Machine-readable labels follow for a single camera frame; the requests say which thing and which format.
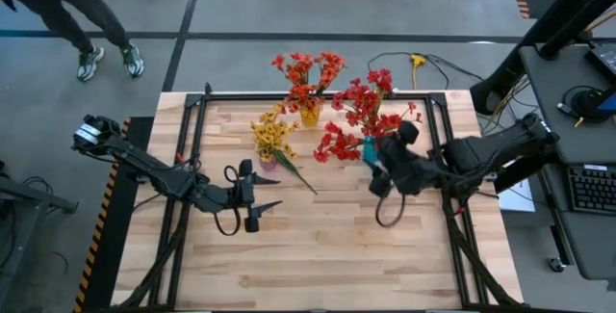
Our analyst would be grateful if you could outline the yellow power plug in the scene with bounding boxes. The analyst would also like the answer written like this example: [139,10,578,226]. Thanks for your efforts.
[409,53,427,91]

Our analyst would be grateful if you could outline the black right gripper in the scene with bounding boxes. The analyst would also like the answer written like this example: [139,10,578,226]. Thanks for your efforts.
[369,120,437,198]

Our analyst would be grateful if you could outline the black metal table frame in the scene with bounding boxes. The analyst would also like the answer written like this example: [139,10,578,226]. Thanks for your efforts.
[113,81,528,313]

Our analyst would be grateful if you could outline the blue glass vase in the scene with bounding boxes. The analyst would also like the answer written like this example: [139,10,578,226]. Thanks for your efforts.
[361,135,382,168]

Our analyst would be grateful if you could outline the black computer keyboard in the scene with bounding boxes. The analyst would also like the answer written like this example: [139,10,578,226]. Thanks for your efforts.
[567,164,616,216]

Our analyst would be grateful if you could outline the white paper sheet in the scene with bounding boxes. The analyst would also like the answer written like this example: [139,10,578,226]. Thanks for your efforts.
[498,177,537,214]

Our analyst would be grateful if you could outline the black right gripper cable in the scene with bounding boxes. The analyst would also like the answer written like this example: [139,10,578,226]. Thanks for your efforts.
[374,191,406,228]

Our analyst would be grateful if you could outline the black laptop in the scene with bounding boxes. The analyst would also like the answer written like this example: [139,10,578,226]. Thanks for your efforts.
[584,42,616,81]

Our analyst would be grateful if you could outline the person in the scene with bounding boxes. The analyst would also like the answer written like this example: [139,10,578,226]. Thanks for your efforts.
[0,0,145,83]

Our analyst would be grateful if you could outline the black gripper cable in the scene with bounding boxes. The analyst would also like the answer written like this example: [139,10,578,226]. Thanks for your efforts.
[213,165,243,237]
[374,191,406,228]

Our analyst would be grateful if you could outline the black tower fan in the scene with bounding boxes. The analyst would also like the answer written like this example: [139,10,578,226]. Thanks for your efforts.
[469,0,616,116]

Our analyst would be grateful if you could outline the grey side desk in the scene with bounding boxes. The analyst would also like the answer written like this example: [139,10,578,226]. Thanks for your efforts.
[0,158,81,304]

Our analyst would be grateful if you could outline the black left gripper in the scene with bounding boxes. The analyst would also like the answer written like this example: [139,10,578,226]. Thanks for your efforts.
[230,158,284,233]

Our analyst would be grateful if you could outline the yellow glass vase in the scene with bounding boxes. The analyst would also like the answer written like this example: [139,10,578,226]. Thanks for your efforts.
[298,104,322,128]

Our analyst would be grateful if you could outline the pink glass vase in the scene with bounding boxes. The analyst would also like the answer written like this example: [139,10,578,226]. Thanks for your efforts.
[258,154,279,173]

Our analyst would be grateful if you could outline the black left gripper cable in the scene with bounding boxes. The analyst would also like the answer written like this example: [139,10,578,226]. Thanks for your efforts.
[213,165,243,237]

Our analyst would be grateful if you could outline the orange artificial flower bunch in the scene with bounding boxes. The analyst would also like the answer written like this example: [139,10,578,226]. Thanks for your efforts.
[271,52,314,112]
[286,84,324,115]
[315,51,347,112]

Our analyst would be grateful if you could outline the black floor cable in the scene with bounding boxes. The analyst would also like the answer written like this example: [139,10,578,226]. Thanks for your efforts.
[366,51,485,91]

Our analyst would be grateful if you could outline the grey office desk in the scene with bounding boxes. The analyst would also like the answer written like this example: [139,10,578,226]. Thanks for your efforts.
[519,42,616,283]

